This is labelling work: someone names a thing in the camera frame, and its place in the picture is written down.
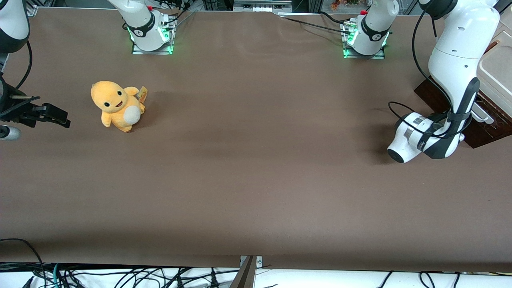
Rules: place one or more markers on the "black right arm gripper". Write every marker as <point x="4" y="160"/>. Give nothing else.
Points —
<point x="11" y="110"/>

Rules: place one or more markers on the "dark wooden drawer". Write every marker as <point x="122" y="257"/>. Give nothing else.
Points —
<point x="502" y="124"/>

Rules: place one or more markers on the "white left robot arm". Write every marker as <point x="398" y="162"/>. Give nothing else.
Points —
<point x="456" y="56"/>

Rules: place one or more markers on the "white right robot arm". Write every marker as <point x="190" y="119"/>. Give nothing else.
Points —
<point x="140" y="20"/>

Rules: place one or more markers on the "yellow plush toy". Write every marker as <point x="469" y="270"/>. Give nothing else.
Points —
<point x="116" y="100"/>

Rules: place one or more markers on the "dark wooden tray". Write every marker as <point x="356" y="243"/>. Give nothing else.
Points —
<point x="428" y="94"/>

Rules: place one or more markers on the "white plastic container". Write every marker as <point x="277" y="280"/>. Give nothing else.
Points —
<point x="498" y="72"/>

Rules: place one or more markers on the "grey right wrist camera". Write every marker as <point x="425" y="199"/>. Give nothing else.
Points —
<point x="8" y="132"/>

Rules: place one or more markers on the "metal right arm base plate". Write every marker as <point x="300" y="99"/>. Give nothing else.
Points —
<point x="168" y="40"/>

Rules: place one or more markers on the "silver metal frame equipment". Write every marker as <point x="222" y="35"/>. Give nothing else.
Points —
<point x="262" y="4"/>

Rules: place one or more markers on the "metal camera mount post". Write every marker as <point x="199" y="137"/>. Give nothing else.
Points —
<point x="246" y="274"/>

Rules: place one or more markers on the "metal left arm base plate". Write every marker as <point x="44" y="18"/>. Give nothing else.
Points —
<point x="352" y="54"/>

